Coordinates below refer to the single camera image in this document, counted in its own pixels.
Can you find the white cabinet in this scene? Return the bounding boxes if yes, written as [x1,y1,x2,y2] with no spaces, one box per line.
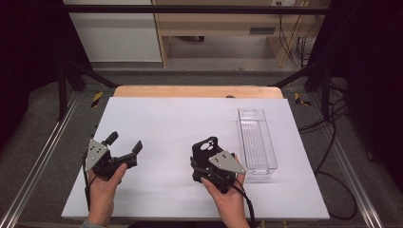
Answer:
[63,0,163,63]

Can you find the white table cover sheet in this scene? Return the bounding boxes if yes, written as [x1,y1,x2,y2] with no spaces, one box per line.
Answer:
[61,96,331,221]

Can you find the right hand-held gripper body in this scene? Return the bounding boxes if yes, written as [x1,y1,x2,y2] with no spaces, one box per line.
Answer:
[190,150,246,194]

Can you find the black floor cable loop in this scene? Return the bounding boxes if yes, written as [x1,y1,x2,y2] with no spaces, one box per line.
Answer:
[314,101,358,221]

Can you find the right hand-held gripper cable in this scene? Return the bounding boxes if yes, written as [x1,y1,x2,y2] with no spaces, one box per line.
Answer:
[232,183,257,228]

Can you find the black horizontal frame bar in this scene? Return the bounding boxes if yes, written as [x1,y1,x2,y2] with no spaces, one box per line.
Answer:
[61,4,332,15]

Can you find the person's right hand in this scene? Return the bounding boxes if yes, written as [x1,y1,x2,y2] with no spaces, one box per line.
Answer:
[200,173,250,220]

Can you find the left hand-held gripper cable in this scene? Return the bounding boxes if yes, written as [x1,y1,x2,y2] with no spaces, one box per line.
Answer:
[82,153,98,213]

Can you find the person's left hand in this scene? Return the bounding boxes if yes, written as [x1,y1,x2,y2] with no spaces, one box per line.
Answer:
[87,163,128,214]

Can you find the black metal stand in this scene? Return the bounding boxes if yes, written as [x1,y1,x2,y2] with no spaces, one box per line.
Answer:
[56,60,120,122]
[269,61,332,122]

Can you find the black hanging desk cables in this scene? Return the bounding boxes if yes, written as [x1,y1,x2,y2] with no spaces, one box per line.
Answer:
[277,2,321,68]

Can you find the wooden desk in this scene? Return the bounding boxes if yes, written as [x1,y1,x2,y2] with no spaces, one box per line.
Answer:
[151,0,331,68]

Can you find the aluminium floor rail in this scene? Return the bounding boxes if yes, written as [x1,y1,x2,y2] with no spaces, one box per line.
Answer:
[0,92,80,228]
[308,94,384,228]

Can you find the yellow black tape marker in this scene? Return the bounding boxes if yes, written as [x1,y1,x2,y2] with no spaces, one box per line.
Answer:
[91,91,105,108]
[294,92,312,107]

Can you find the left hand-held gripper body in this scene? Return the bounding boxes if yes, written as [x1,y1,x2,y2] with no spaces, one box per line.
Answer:
[83,139,139,181]

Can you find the clear plastic tray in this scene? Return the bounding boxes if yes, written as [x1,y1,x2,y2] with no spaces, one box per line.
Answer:
[237,106,278,181]

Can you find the black curtain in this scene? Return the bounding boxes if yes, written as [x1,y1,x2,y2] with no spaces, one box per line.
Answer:
[308,0,403,184]
[0,0,94,141]

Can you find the hand-held gripper cable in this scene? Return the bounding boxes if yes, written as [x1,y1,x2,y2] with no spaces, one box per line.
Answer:
[232,183,257,228]
[82,153,98,213]

